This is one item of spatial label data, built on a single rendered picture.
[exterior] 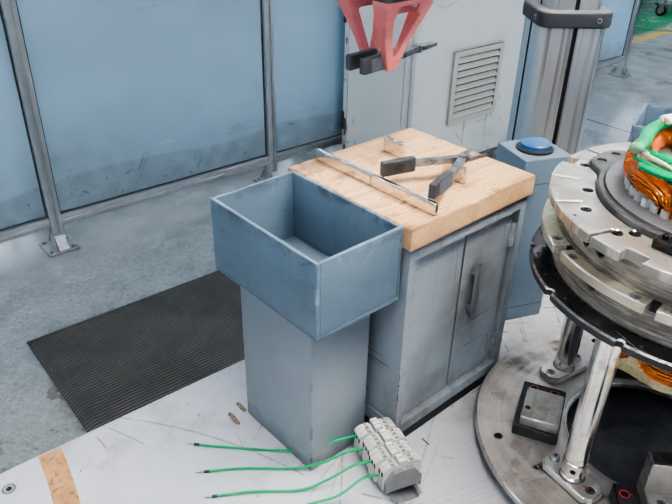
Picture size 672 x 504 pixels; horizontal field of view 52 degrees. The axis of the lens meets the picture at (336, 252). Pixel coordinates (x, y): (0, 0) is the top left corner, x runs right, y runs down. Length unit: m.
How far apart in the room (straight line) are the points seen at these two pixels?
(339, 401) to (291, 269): 0.19
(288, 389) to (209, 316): 1.60
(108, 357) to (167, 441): 1.40
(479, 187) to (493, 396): 0.27
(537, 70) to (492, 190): 0.39
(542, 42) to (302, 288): 0.61
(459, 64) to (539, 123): 1.98
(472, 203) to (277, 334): 0.24
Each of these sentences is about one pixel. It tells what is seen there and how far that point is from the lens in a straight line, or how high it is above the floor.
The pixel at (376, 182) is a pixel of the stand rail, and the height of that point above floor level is 1.07.
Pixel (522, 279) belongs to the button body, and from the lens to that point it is 1.01.
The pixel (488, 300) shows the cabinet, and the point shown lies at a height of 0.91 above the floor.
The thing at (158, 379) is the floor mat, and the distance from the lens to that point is 2.11.
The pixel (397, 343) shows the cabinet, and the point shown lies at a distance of 0.73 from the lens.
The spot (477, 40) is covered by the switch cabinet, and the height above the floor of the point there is 0.66.
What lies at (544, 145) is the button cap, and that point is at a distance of 0.94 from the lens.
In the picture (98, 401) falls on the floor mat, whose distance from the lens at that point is 2.08.
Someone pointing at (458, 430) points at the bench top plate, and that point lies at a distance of 0.85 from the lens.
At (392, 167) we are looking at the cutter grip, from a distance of 0.71.
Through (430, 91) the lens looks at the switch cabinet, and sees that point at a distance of 3.00.
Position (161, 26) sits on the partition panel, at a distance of 2.78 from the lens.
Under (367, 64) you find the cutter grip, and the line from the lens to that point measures 0.71.
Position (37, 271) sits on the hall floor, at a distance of 2.75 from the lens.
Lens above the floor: 1.37
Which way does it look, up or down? 31 degrees down
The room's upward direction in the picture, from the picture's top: 1 degrees clockwise
